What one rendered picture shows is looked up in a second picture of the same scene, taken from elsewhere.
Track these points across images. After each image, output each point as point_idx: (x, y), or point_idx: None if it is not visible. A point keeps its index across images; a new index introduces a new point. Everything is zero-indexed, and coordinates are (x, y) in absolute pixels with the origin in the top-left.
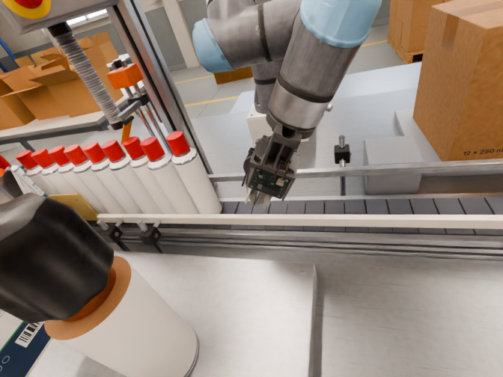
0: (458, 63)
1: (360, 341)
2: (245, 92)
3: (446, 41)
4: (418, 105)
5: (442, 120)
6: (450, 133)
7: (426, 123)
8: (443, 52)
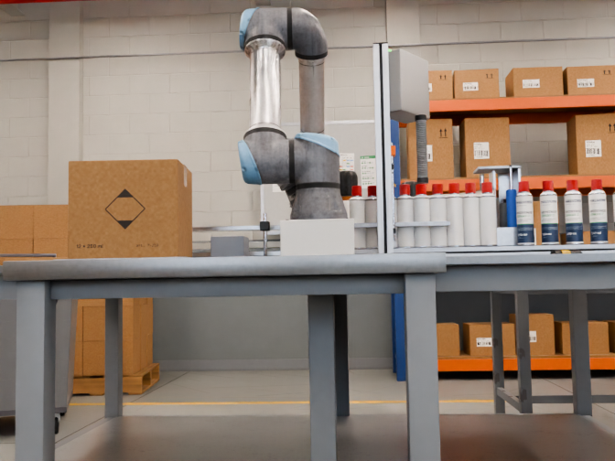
0: (188, 192)
1: None
2: (434, 252)
3: (185, 181)
4: (180, 239)
5: (188, 231)
6: (191, 234)
7: (184, 246)
8: (185, 188)
